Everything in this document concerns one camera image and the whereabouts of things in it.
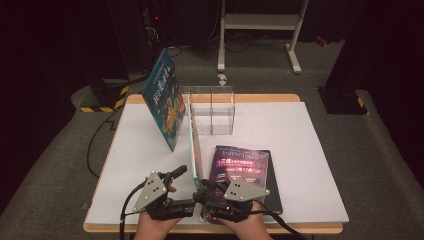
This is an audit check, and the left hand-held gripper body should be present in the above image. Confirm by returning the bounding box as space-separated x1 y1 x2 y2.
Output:
132 170 197 222

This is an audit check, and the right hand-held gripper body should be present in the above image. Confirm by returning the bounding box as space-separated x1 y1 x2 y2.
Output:
199 179 271 224

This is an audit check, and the purple cover book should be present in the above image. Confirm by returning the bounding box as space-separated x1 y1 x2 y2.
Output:
207 144 270 205

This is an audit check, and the clear acrylic book rack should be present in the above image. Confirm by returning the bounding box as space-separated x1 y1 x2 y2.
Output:
179 85 236 136

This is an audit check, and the blue cartoon picture book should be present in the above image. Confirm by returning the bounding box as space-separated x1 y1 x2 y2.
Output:
141 48 186 153

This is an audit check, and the person's left hand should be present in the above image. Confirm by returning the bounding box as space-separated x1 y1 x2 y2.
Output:
133 212 184 240

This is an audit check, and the person's right hand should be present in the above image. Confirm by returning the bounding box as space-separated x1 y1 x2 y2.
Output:
216 201 273 240

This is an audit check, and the black stand base yellow stripe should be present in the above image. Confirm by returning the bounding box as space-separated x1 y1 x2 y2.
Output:
317 86 370 116
79 78 131 114

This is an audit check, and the white metal stand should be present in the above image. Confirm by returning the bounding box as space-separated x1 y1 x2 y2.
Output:
217 0 310 75

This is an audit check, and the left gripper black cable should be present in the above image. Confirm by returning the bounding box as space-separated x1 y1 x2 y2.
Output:
119 181 148 240

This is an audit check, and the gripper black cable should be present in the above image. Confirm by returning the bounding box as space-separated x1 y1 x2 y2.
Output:
119 181 148 240
253 199 309 240

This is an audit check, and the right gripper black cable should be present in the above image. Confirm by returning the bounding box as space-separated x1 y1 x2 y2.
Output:
253 199 309 240

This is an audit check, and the black floor cable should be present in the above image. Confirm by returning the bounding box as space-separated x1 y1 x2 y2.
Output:
86 75 148 178

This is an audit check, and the dark equipment rack with wires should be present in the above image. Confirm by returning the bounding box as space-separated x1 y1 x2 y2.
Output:
139 0 168 51

